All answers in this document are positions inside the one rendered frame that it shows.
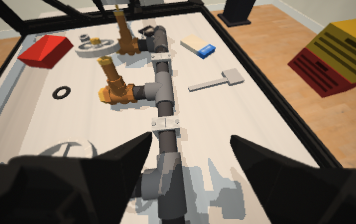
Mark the red block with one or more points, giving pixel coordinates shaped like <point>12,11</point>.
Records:
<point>46,52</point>

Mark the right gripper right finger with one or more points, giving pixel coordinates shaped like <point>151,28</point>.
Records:
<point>289,191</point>

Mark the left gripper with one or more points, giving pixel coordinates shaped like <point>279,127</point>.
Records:
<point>99,5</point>

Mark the black rubber washer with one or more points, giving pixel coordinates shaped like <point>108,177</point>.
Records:
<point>68,90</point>

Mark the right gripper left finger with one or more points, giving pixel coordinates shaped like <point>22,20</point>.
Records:
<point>106,182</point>

